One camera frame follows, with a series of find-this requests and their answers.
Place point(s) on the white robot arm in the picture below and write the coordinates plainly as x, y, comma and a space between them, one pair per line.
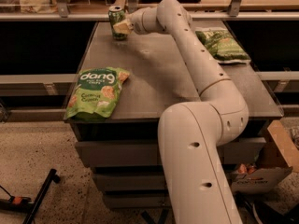
189, 133

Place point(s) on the green dang rice chip bag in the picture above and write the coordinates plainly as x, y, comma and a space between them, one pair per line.
96, 94

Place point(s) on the top grey drawer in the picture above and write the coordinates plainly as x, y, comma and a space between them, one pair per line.
131, 153

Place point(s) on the middle grey drawer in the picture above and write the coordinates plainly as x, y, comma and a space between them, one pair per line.
147, 181

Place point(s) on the bottom grey drawer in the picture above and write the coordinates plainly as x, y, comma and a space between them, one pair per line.
136, 201

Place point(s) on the grey drawer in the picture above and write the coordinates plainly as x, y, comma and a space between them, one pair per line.
136, 201
131, 153
147, 181

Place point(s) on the black stand leg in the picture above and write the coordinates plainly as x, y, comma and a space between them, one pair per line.
51, 177

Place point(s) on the green soda can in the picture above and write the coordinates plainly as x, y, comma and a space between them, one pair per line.
116, 14

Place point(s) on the green snack bag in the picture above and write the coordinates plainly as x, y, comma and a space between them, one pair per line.
221, 44

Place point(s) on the black tool with orange band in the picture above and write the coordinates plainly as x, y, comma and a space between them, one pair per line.
15, 203

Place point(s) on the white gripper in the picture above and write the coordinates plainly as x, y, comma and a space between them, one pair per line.
137, 23

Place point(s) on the grey drawer cabinet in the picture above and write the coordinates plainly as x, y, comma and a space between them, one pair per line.
158, 79

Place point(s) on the cardboard box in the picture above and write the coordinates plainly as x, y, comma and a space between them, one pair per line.
260, 166

